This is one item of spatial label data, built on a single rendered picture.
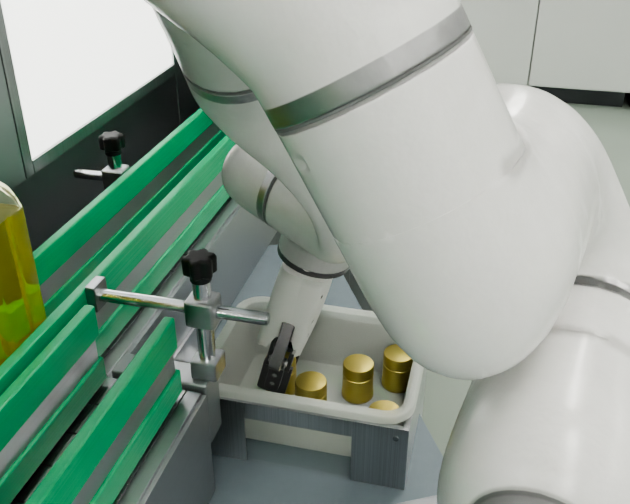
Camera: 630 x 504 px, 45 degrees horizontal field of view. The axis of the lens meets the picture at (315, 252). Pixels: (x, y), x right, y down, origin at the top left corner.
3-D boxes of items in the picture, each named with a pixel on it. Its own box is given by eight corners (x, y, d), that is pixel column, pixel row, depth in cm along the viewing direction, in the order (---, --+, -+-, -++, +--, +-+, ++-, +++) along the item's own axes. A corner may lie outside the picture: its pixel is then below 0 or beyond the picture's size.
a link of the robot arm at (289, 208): (152, 60, 51) (232, 219, 69) (296, 146, 46) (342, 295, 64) (236, -19, 53) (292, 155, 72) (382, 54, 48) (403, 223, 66)
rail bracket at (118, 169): (92, 223, 98) (76, 124, 92) (141, 229, 97) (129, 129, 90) (77, 237, 95) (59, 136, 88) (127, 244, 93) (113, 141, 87)
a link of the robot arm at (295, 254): (299, 194, 79) (293, 216, 81) (275, 233, 72) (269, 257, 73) (367, 218, 79) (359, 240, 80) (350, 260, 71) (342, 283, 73)
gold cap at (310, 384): (330, 403, 84) (330, 372, 82) (323, 425, 81) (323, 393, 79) (298, 399, 84) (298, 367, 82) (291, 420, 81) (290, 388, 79)
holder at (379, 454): (206, 348, 96) (202, 296, 92) (425, 383, 90) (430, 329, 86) (148, 442, 81) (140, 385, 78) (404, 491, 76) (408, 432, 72)
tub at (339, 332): (247, 351, 95) (243, 292, 90) (427, 379, 90) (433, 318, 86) (194, 448, 80) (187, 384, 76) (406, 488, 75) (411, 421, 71)
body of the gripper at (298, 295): (294, 209, 80) (271, 292, 86) (267, 257, 72) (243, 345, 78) (362, 233, 80) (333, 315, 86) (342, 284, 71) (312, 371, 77)
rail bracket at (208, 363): (110, 345, 74) (91, 232, 68) (275, 372, 70) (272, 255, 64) (94, 364, 71) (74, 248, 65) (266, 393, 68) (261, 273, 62)
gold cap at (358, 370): (375, 386, 86) (377, 355, 84) (370, 406, 83) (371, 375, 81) (345, 381, 87) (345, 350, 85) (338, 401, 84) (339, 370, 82)
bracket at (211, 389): (136, 403, 77) (127, 348, 74) (224, 419, 75) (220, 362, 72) (120, 427, 74) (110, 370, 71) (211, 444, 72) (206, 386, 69)
